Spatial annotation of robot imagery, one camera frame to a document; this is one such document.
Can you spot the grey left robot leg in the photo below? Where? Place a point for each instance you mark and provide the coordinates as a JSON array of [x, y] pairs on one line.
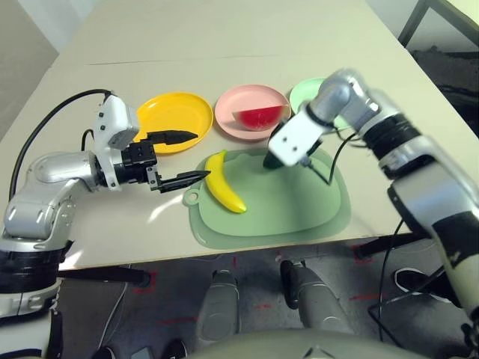
[[219, 303]]

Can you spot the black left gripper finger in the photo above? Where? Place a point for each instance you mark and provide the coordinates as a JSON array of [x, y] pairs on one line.
[[183, 179], [172, 136]]

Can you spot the grey robot torso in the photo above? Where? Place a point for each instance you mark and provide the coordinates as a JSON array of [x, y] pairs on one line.
[[299, 348]]

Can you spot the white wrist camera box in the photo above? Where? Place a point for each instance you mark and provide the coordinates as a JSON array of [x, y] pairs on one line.
[[112, 119], [295, 138]]

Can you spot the red toy watermelon slice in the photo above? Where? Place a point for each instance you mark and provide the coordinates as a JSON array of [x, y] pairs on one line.
[[258, 117]]

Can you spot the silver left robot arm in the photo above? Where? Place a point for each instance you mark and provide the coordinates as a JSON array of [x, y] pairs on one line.
[[48, 175]]

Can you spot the yellow plastic plate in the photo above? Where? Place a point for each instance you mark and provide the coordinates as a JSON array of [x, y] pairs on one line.
[[179, 112]]

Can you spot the grey robot leg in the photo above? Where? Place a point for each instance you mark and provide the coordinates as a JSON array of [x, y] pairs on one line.
[[318, 299], [219, 303]]

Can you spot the mint green plastic plate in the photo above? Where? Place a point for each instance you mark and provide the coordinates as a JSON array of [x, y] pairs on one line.
[[303, 95]]

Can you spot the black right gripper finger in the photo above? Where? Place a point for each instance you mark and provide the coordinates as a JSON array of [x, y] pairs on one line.
[[283, 124]]

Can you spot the green cutting board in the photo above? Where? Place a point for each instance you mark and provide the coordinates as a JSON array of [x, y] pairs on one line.
[[277, 213]]

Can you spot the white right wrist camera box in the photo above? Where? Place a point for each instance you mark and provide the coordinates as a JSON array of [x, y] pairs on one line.
[[295, 138]]

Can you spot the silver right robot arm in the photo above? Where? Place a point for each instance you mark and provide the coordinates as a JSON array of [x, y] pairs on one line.
[[411, 157]]

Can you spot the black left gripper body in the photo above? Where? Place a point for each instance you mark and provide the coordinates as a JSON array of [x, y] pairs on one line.
[[136, 159]]

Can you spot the grey right robot leg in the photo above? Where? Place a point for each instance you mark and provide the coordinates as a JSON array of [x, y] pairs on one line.
[[318, 299]]

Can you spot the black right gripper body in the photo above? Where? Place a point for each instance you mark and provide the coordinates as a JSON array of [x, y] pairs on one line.
[[319, 144]]

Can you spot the black shoe white sole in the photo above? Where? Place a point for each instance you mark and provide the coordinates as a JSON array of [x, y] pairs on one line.
[[408, 278]]

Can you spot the yellow toy banana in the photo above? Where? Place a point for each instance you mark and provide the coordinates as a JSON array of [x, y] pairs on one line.
[[221, 183]]

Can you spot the black table support bar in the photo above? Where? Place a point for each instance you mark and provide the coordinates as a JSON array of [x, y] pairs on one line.
[[393, 245], [105, 276]]

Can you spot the side table with black legs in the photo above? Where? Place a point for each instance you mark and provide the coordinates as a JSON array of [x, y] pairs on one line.
[[413, 20]]

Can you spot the dark green toy avocado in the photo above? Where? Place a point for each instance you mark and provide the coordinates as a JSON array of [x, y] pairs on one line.
[[271, 161]]

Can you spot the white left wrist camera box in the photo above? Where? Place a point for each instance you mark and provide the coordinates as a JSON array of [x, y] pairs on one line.
[[112, 119]]

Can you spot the pink plastic plate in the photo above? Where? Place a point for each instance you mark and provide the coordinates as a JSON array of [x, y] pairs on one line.
[[243, 101]]

